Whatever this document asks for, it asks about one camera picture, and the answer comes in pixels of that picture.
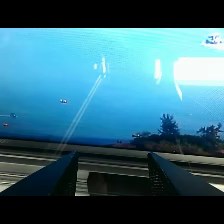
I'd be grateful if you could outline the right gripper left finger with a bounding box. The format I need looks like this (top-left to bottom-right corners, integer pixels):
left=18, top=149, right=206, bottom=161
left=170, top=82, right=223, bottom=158
left=0, top=151, right=80, bottom=197

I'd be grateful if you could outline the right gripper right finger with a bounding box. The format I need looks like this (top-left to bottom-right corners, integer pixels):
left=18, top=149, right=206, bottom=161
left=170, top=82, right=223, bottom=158
left=147, top=151, right=224, bottom=197

